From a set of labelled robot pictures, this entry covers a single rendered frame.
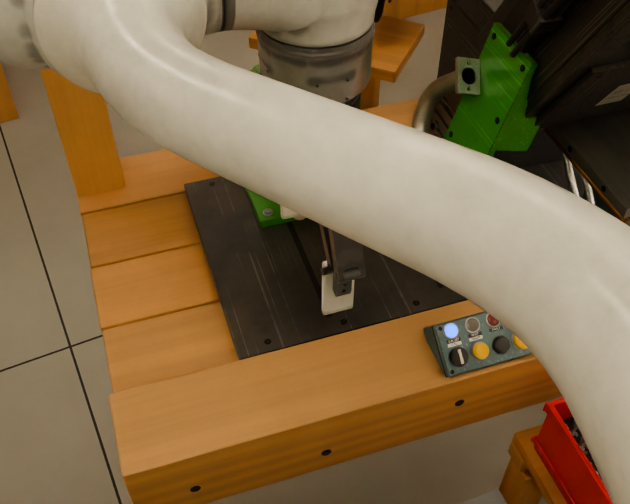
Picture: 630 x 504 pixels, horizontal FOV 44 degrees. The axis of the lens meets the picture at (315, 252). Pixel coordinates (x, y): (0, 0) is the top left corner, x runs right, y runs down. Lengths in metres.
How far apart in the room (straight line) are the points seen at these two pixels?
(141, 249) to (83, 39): 0.97
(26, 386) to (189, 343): 1.19
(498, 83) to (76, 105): 0.70
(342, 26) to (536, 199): 0.28
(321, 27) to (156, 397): 0.75
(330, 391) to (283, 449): 0.11
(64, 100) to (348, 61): 0.87
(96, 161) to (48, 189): 1.47
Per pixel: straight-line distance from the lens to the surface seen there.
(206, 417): 1.16
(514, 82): 1.18
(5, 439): 2.32
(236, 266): 1.33
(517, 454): 1.31
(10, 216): 2.89
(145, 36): 0.43
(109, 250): 1.43
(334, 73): 0.60
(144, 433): 1.16
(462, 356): 1.18
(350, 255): 0.66
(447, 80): 1.25
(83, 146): 1.47
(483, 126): 1.23
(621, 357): 0.29
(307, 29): 0.57
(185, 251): 1.40
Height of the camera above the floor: 1.88
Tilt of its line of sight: 47 degrees down
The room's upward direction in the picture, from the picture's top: straight up
